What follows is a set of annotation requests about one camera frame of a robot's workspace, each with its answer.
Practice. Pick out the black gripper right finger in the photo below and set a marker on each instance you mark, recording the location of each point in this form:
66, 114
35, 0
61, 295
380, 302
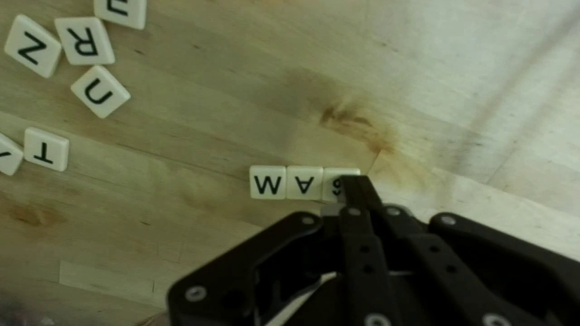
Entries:
472, 282

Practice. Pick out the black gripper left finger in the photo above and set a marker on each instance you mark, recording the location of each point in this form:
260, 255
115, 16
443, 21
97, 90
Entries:
291, 271

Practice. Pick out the letter tile S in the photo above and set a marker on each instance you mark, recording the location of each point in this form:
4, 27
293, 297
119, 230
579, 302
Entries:
329, 181

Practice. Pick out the letter tile A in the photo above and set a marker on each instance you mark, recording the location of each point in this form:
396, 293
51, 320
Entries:
305, 182

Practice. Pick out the letter tile M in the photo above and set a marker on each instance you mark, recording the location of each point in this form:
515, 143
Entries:
267, 182

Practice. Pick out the letter tile U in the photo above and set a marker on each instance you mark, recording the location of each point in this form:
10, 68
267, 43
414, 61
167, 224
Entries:
100, 90

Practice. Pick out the letter tile T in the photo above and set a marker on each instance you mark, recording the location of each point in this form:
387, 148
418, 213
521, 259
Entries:
46, 148

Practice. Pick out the letter tile P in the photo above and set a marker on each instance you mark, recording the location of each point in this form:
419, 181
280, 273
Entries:
8, 155

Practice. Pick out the letter tile R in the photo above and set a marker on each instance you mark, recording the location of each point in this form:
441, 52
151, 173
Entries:
84, 39

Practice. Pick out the letter tile E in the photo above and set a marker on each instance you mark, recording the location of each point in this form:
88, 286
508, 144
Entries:
120, 10

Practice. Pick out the letter tile Z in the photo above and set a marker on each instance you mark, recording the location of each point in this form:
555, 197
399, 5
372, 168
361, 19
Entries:
32, 47

